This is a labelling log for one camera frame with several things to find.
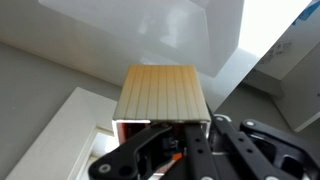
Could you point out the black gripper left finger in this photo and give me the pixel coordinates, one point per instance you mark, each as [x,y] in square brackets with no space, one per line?
[138,158]

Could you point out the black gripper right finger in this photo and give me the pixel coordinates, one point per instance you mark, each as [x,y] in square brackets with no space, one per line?
[200,165]

